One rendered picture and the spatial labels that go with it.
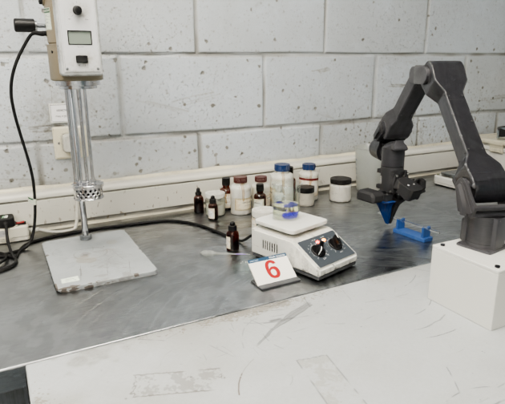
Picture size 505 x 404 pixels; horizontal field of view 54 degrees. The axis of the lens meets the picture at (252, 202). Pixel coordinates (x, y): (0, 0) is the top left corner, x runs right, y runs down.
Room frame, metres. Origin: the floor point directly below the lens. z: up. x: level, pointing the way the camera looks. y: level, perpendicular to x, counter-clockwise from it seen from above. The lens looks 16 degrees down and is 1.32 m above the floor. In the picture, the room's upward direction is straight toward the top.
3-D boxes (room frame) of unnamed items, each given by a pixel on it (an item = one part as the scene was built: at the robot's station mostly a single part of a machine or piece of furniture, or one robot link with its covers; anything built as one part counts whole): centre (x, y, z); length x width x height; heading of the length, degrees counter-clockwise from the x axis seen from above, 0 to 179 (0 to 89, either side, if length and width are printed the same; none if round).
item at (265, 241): (1.03, -0.10, 0.94); 0.22 x 0.13 x 0.08; 43
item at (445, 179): (1.67, -0.79, 0.92); 0.26 x 0.19 x 0.05; 28
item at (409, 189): (1.21, -0.39, 1.02); 0.07 x 0.07 x 0.06; 32
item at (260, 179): (1.44, -0.03, 0.95); 0.06 x 0.06 x 0.10
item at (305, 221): (1.05, -0.09, 0.98); 0.12 x 0.12 x 0.01; 43
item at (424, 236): (1.18, -0.40, 0.92); 0.10 x 0.03 x 0.04; 32
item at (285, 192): (1.06, -0.08, 1.03); 0.07 x 0.06 x 0.08; 74
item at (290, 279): (0.92, -0.04, 0.92); 0.09 x 0.06 x 0.04; 118
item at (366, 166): (1.64, -0.41, 0.97); 0.18 x 0.13 x 0.15; 8
